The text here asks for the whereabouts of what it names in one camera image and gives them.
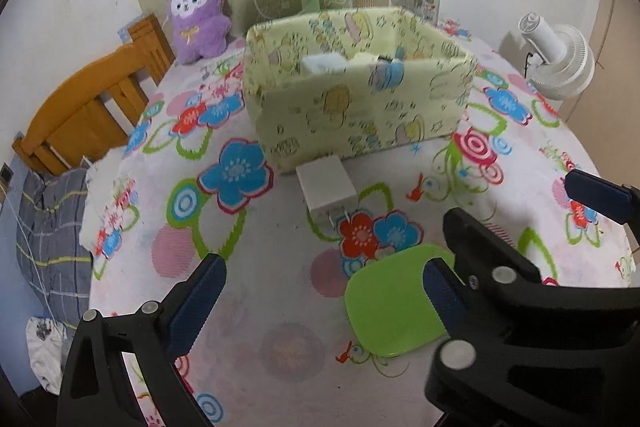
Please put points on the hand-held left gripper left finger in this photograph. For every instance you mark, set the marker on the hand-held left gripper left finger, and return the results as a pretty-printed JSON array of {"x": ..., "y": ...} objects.
[{"x": 195, "y": 307}]

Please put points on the wooden chair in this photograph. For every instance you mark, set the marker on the wooden chair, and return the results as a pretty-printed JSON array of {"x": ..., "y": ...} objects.
[{"x": 75, "y": 92}]

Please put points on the white charger cube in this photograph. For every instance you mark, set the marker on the white charger cube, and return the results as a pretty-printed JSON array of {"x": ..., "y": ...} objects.
[{"x": 325, "y": 187}]

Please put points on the pale yellow fabric storage box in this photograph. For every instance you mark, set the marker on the pale yellow fabric storage box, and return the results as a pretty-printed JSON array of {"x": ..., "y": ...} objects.
[{"x": 350, "y": 117}]

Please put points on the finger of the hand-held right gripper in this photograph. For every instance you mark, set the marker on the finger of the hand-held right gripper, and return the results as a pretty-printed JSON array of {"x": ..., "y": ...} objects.
[
  {"x": 530, "y": 312},
  {"x": 600, "y": 199}
]

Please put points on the white rounded adapter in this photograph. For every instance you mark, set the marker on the white rounded adapter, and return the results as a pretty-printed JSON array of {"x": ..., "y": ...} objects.
[{"x": 322, "y": 64}]

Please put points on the purple plush toy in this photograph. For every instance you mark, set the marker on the purple plush toy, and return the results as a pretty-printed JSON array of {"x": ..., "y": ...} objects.
[{"x": 200, "y": 32}]

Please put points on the green plastic plate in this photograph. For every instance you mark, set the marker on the green plastic plate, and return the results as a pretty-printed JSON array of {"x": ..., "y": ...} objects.
[{"x": 390, "y": 307}]

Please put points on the dark wall socket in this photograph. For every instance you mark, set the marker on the dark wall socket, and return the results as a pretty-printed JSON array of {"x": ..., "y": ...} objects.
[{"x": 5, "y": 174}]

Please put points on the white patterned cloth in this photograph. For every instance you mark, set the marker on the white patterned cloth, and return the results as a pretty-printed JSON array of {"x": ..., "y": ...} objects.
[{"x": 45, "y": 352}]

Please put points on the white clip fan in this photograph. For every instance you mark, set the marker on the white clip fan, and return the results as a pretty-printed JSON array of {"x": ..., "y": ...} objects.
[{"x": 565, "y": 57}]

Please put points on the grey plaid blanket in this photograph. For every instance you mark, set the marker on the grey plaid blanket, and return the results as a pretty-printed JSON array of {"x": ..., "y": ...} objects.
[{"x": 45, "y": 227}]

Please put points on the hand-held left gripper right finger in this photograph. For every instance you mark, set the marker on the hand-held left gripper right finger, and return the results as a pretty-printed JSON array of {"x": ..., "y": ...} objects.
[{"x": 445, "y": 297}]

